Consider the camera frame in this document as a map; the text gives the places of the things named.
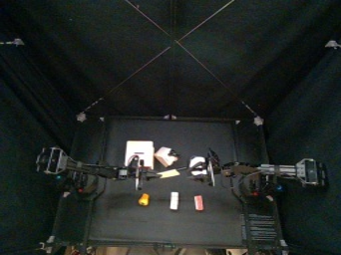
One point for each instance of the thin white rod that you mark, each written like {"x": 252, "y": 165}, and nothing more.
{"x": 170, "y": 173}

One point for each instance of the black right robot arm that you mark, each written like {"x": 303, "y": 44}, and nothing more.
{"x": 284, "y": 170}

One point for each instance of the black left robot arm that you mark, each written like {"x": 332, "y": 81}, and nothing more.
{"x": 89, "y": 168}

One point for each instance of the cream toy appliance black lever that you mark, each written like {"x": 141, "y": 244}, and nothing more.
{"x": 165, "y": 156}

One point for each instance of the white flat rectangular box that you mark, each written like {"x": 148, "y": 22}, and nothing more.
{"x": 140, "y": 152}

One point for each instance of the orange toy food piece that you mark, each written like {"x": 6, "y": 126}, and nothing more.
{"x": 144, "y": 199}

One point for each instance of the red and white toy block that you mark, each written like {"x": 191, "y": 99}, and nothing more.
{"x": 199, "y": 203}

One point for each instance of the white sliced toy block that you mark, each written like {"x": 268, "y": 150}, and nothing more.
{"x": 174, "y": 201}

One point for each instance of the black plate with white text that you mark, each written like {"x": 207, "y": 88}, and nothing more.
{"x": 261, "y": 229}

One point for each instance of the silver frame centre bracket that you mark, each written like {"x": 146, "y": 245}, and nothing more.
{"x": 169, "y": 117}

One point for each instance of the silver frame corner bracket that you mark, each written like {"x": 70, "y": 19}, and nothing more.
{"x": 17, "y": 42}
{"x": 332, "y": 44}
{"x": 81, "y": 116}
{"x": 259, "y": 120}

